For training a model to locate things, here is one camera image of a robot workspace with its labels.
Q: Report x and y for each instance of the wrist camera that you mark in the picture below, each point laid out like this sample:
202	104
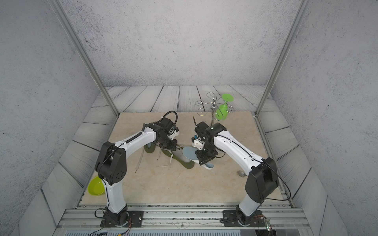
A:
172	132
197	143

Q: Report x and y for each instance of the aluminium frame post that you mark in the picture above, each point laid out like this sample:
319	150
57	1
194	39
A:
67	26
303	7

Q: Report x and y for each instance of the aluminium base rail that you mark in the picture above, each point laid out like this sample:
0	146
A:
186	220

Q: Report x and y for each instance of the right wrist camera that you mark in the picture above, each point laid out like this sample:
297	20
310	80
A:
197	143

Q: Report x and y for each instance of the grey insole one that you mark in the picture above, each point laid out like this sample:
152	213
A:
189	153

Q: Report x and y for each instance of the green plastic disc on stand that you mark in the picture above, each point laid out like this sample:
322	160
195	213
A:
223	109

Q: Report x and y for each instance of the right aluminium frame post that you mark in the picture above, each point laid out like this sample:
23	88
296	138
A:
303	7

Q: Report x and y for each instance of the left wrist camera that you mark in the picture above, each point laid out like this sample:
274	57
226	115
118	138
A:
172	132

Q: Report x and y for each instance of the chrome metal stand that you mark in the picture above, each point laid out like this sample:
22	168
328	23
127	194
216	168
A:
206	107

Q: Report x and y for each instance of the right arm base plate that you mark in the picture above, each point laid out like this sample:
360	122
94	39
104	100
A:
234	218

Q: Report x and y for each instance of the left aluminium frame post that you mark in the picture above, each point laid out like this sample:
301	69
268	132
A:
67	26

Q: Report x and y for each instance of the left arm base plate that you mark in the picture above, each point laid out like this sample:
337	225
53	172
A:
134	219

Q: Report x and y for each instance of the olive green shoe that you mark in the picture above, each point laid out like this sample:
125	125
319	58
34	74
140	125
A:
149	148
178	155

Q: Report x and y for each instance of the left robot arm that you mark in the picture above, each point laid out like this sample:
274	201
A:
111	165

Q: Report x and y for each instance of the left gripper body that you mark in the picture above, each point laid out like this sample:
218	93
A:
168	143

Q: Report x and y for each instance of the green plastic bowl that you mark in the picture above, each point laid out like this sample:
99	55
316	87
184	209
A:
96	187

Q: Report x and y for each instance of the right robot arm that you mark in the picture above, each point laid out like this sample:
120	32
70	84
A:
262	174

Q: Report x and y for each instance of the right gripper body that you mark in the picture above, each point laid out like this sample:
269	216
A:
206	154

